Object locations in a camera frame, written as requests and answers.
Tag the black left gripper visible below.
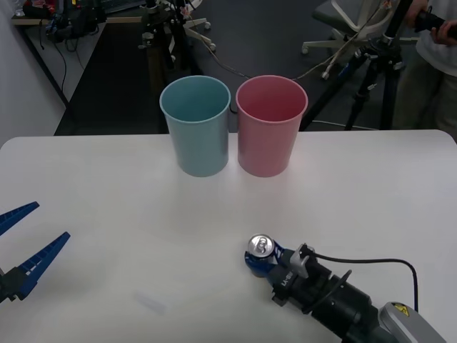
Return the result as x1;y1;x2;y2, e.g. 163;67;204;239
0;201;71;305

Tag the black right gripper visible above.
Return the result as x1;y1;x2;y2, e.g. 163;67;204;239
243;239;335;315

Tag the blue drink can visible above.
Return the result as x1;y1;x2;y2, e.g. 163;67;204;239
244;234;283;278

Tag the person's hand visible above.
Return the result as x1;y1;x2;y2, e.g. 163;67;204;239
431;19;457;46

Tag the pink plastic bin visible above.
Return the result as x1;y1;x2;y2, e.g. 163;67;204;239
235;74;309;179

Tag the pale blue plastic bin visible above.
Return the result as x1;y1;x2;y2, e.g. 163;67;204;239
159;75;231;179

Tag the wooden-edged work desk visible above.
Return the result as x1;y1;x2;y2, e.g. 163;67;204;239
10;9;144;108

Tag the large black tripod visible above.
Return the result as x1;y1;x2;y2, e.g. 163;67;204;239
302;0;415;131

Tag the person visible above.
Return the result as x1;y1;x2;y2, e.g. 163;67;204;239
402;0;457;137

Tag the black stand with knobs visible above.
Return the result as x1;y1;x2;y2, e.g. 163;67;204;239
137;0;201;84

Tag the white office chair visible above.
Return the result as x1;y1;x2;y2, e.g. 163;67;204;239
301;0;391;55

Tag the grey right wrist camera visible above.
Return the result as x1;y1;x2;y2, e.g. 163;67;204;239
290;243;317;278

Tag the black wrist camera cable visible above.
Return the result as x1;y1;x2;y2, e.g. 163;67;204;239
309;252;419;311

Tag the pale floor cable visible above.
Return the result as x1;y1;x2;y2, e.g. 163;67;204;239
185;6;358;81

